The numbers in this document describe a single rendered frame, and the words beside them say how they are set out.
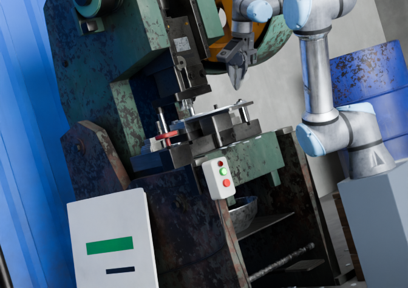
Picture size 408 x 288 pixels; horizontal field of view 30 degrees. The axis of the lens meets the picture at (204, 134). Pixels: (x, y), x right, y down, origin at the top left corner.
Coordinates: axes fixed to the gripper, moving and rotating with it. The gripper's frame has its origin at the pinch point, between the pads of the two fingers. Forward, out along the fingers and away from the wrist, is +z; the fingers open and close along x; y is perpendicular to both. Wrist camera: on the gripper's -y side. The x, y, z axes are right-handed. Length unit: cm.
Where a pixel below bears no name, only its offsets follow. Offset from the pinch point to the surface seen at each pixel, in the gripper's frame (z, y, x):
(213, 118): 13.0, -3.4, 7.2
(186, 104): 12.0, 0.1, 24.6
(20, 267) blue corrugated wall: 107, -24, 107
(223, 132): 18.4, -0.8, 4.4
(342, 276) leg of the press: 73, 24, -38
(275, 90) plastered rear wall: 63, 191, 122
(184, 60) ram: -5.7, -1.2, 24.8
